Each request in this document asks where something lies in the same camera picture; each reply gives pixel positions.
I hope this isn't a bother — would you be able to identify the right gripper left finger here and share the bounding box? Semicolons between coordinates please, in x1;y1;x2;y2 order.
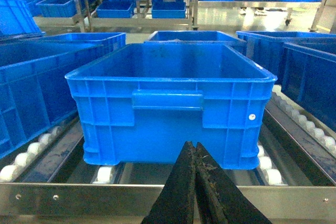
142;142;196;223

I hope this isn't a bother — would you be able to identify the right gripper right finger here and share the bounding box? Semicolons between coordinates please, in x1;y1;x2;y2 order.
195;143;271;223

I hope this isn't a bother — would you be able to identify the stainless steel roller shelf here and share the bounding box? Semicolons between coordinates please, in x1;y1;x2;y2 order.
1;96;335;223

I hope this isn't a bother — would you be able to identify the blue bin right front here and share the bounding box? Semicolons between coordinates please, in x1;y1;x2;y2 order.
65;42;277;170

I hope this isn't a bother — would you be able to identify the blue bin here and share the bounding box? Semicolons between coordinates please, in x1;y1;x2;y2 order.
65;42;277;170
281;42;335;131
1;40;103;157

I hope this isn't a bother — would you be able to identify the blue bin far right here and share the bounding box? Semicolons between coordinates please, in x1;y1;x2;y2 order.
281;42;335;131

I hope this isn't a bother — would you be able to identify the blue bin left front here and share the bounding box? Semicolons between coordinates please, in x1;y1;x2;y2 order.
1;40;103;157

